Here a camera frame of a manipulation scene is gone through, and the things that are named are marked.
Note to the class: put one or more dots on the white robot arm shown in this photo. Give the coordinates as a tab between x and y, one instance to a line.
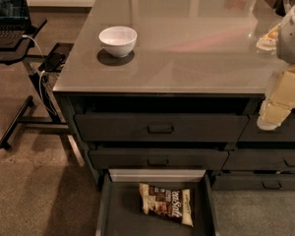
280	38

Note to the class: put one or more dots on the black smartphone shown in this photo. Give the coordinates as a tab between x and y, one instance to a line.
52	62

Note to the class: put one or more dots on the top right dark drawer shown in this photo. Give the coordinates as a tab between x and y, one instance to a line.
284	133

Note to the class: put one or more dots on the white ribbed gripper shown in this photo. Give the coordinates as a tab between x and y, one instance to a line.
292	38

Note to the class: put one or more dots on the white ceramic bowl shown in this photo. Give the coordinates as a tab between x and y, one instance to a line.
118	41

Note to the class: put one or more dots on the bottom right dark drawer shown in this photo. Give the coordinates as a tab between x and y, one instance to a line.
255	182

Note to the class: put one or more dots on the top left dark drawer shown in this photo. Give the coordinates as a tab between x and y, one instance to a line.
160	127

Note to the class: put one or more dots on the middle left dark drawer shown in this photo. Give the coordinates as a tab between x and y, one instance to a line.
167	158

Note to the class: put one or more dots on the middle right dark drawer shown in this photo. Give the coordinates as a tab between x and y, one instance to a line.
264	159

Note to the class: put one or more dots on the brown sea salt chip bag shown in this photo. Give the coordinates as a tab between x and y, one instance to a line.
171	204

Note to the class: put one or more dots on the grey kitchen island counter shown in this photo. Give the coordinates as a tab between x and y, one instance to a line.
183	46

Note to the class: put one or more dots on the dark drawer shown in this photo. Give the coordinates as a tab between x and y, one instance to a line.
255	182
264	159
284	133
167	158
160	127

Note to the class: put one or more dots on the open bottom left drawer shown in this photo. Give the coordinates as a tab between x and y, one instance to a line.
120	212

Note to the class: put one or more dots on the black laptop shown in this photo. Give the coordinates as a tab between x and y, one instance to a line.
14	22

